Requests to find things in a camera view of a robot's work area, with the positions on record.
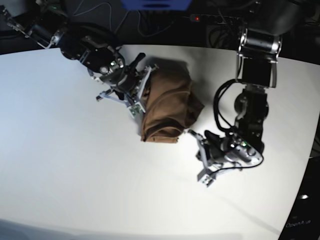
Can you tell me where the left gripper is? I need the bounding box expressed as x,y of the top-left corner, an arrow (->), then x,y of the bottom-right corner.
204,130 -> 263,167

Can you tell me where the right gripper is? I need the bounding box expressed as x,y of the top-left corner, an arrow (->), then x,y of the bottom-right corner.
97,52 -> 146,90

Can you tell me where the brown T-shirt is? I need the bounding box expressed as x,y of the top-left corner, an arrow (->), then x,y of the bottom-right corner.
140,58 -> 204,144

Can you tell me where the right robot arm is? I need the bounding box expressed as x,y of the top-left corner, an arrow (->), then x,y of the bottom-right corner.
0,0 -> 148,98

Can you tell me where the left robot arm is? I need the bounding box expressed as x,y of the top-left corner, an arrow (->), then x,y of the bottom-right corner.
199,0 -> 319,171

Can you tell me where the blue plastic box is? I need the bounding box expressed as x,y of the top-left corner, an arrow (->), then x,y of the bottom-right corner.
121,0 -> 192,11

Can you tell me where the black power strip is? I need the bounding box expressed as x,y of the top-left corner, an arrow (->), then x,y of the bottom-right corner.
186,14 -> 242,25

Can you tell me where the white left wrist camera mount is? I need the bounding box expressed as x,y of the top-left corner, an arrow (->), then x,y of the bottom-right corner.
185,129 -> 242,188

